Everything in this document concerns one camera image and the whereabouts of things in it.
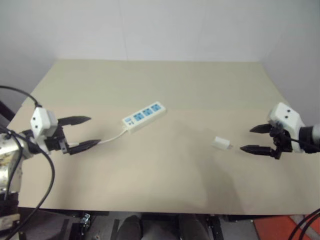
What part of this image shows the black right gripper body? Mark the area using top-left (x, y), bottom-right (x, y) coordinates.
top-left (268, 120), bottom-right (293, 161)

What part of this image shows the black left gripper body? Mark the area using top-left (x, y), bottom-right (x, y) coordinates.
top-left (45, 125), bottom-right (71, 155)

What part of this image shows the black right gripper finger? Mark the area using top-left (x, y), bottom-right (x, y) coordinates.
top-left (249, 122), bottom-right (273, 134)
top-left (239, 144), bottom-right (273, 156)

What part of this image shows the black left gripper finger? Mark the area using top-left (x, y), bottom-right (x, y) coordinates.
top-left (57, 115), bottom-right (92, 127)
top-left (68, 139), bottom-right (102, 156)

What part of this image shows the white plug adapter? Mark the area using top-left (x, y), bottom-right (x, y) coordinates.
top-left (211, 136), bottom-right (235, 151)

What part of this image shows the white power strip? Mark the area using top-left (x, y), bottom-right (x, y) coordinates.
top-left (121, 100), bottom-right (168, 135)

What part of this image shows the orange red floor object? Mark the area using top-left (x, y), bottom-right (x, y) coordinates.
top-left (251, 215), bottom-right (320, 240)

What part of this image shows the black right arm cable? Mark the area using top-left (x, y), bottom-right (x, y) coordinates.
top-left (284, 136), bottom-right (320, 149)

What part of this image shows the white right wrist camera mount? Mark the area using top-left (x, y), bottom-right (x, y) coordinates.
top-left (266, 102), bottom-right (307, 154)

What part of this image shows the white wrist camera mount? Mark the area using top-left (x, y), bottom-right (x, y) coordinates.
top-left (266, 102), bottom-right (307, 154)
top-left (29, 106), bottom-right (60, 153)

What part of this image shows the white power strip cord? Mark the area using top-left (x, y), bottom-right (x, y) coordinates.
top-left (69, 126), bottom-right (129, 149)

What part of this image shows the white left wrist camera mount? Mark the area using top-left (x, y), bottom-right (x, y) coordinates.
top-left (29, 106), bottom-right (60, 153)

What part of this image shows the black table frame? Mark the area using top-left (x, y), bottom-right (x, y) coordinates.
top-left (14, 210), bottom-right (253, 240)

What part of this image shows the metal frame bracket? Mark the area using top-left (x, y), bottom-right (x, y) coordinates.
top-left (80, 212), bottom-right (91, 229)

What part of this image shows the black cable loop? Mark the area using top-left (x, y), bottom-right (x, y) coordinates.
top-left (289, 208), bottom-right (320, 240)

